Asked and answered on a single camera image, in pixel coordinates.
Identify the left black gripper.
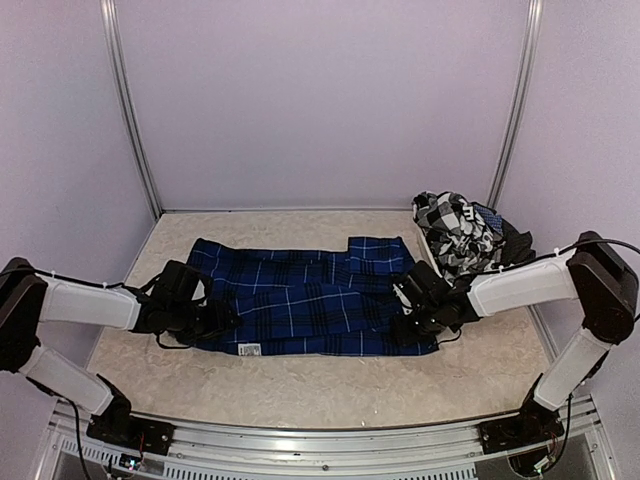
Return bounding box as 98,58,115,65
169,298,243,344

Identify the blue plaid long sleeve shirt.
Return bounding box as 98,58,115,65
187,237,438,357

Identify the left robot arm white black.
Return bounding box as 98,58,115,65
1,257,241,448

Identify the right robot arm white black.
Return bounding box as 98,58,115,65
391,231,639,453

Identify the white plastic basin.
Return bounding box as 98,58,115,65
415,225,441,276

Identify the grey black patterned shirt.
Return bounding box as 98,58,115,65
411,189,537,281

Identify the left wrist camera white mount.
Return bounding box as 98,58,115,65
192,277,212,306

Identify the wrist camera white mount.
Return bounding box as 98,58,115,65
392,284,418,315
192,277,212,306

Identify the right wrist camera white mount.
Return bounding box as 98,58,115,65
392,284,418,315

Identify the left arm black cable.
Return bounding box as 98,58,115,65
156,331,201,351

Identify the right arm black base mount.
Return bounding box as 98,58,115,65
478,414,565,455

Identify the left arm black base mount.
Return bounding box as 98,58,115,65
86,416,175,456

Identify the front aluminium rail base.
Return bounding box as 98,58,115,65
37,399,616,480

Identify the right aluminium frame post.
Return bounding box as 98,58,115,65
487,0,544,208

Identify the aluminium frame post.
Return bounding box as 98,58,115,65
100,0,165,222
487,0,544,208

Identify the left aluminium frame post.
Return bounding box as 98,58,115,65
100,0,165,222

